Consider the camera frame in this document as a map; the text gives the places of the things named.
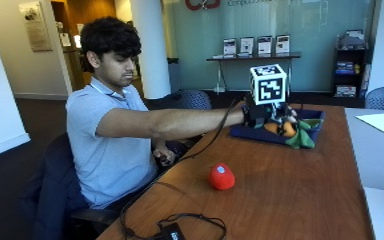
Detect black office chair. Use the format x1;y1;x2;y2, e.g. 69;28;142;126
21;133;123;240

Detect small black device box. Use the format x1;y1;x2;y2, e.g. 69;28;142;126
158;222;187;240

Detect white marker cube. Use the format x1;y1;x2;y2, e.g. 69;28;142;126
250;63;290;106

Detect black shelf rack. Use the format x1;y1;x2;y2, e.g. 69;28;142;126
332;29;372;99

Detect narrow dark side table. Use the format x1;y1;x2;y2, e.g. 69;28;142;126
206;52;304;95

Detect standing brochure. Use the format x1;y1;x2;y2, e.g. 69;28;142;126
256;35;275;56
239;36;256;56
222;37;239;56
275;33;292;55

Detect black glove cable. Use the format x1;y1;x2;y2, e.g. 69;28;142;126
119;98;246;240

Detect orange plush carrot toy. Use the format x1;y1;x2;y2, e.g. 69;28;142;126
263;119;324;150

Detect dark jacket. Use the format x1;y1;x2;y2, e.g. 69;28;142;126
21;133;91;240

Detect dark blue fabric bin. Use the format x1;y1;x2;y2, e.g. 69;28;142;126
230;108;327;147

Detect the person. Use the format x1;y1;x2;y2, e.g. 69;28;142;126
65;16;247;211

